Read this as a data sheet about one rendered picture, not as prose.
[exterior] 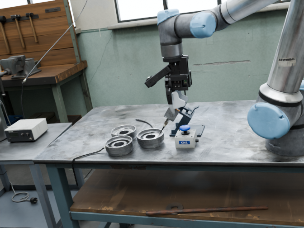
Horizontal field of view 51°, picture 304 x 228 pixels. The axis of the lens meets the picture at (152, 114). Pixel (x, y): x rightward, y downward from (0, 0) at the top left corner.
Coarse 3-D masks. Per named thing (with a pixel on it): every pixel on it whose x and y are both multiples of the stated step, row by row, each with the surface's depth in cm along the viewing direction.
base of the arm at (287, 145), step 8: (296, 128) 100; (288, 136) 101; (296, 136) 101; (272, 144) 106; (280, 144) 103; (288, 144) 102; (296, 144) 101; (280, 152) 103; (288, 152) 102; (296, 152) 101
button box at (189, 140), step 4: (180, 132) 120; (188, 132) 118; (192, 132) 119; (176, 136) 117; (180, 136) 117; (184, 136) 116; (188, 136) 116; (192, 136) 115; (196, 136) 121; (176, 140) 117; (180, 140) 116; (184, 140) 116; (188, 140) 115; (192, 140) 115; (196, 140) 118; (176, 144) 117; (180, 144) 117; (184, 144) 116; (188, 144) 116; (192, 144) 116
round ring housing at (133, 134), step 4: (116, 128) 135; (120, 128) 136; (124, 128) 136; (128, 128) 135; (132, 128) 134; (112, 132) 132; (120, 132) 133; (124, 132) 134; (128, 132) 131; (132, 132) 128; (136, 132) 131; (112, 136) 129; (132, 136) 128
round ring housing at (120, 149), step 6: (114, 138) 126; (120, 138) 126; (126, 138) 125; (114, 144) 122; (120, 144) 124; (126, 144) 117; (132, 144) 120; (108, 150) 118; (114, 150) 117; (120, 150) 117; (126, 150) 118; (114, 156) 118; (120, 156) 118
